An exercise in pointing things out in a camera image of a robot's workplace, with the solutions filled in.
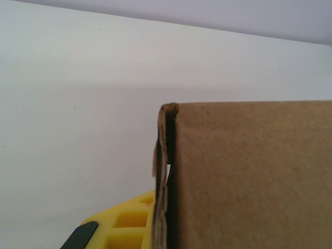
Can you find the brown cardboard box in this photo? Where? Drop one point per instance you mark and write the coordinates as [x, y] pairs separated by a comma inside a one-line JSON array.
[[246, 176]]

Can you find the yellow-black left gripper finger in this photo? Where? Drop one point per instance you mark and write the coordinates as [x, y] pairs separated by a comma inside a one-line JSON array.
[[124, 228]]

